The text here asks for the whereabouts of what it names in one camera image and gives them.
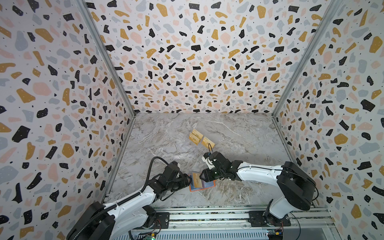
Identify aluminium corner post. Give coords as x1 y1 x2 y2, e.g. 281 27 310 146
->
75 0 135 118
272 0 344 120

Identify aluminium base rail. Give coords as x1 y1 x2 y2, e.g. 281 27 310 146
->
113 206 341 240

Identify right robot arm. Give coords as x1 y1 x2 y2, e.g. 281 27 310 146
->
200 152 317 227

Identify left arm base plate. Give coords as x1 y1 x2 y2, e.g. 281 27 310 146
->
141 212 170 230

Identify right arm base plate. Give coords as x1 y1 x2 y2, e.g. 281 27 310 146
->
248 211 291 227

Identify gold card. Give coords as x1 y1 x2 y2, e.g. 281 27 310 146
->
192 173 204 189
189 133 201 145
192 129 204 140
202 137 215 149

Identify left black corrugated cable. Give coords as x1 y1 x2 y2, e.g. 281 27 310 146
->
66 156 170 240

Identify right aluminium corner post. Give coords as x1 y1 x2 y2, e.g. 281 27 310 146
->
272 0 344 120

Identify orange card holder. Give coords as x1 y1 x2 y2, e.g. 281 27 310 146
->
189 172 216 192

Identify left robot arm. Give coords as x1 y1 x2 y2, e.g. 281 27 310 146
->
66 162 192 240

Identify left aluminium corner post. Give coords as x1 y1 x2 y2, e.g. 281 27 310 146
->
75 0 135 118

